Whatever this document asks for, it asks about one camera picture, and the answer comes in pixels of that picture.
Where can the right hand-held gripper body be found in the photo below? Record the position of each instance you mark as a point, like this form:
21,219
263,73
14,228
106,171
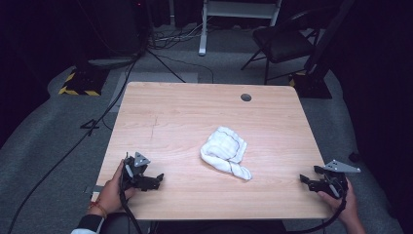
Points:
334,182

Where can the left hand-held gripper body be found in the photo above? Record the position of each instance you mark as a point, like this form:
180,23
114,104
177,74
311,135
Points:
136,177

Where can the white towel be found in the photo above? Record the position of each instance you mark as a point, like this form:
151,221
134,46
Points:
224,149

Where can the person's right hand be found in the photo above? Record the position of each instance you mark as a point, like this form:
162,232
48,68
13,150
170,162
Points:
349,208

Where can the person's left hand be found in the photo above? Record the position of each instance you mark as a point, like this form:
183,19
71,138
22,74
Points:
108,198

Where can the small black floor object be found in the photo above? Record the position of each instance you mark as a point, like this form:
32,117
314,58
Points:
354,157

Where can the grey tape strip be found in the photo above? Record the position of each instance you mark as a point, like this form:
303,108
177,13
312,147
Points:
95,189

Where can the person's dark clothing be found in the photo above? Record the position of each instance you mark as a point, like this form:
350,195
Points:
217,227

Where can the black stand striped base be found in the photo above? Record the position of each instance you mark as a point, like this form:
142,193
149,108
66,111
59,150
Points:
311,86
84,83

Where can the grey table grommet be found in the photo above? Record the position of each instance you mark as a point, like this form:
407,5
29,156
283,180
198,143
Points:
246,97

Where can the black folding chair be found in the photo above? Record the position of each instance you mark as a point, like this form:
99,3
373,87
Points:
282,42

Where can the black equipment case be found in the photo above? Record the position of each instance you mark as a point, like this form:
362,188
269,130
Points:
120,29

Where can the white metal desk frame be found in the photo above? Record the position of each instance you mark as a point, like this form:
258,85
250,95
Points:
203,32

